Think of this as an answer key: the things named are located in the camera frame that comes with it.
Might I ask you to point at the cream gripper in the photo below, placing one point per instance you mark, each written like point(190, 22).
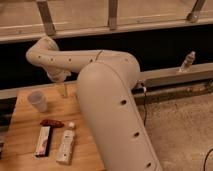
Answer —
point(62, 89)

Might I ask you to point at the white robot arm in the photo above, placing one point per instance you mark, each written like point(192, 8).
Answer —
point(104, 84)

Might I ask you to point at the translucent plastic cup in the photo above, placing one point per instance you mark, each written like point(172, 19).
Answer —
point(37, 100)

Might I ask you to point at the wooden board table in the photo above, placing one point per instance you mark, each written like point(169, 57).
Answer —
point(21, 139)

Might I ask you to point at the white tube with cap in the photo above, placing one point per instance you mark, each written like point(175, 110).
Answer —
point(64, 153)

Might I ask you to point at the clear plastic bottle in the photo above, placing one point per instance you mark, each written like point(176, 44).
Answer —
point(188, 61)

